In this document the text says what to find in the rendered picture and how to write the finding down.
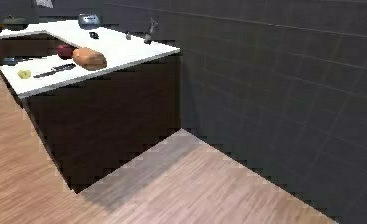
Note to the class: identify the dark brown kitchen counter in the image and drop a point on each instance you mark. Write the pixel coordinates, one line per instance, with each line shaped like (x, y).
(101, 110)

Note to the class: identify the small grey shaker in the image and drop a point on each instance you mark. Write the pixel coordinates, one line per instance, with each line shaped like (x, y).
(128, 35)

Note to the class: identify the brown bread loaf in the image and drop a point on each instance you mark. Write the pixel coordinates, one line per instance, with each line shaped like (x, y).
(89, 58)

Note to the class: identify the small black object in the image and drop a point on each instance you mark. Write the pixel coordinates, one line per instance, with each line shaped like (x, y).
(94, 35)

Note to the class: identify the grey toaster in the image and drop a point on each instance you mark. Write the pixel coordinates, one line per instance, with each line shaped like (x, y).
(89, 20)

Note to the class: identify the red apple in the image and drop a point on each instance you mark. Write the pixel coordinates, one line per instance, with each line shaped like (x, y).
(65, 51)

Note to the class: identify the yellow green food piece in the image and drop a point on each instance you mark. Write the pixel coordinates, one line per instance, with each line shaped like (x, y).
(24, 74)

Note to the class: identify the white cloth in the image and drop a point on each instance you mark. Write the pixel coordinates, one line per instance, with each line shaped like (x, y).
(45, 3)

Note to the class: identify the blue grey dish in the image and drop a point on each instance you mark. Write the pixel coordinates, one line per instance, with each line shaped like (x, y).
(10, 61)

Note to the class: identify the green pan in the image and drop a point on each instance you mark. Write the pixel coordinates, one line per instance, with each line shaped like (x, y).
(13, 20)

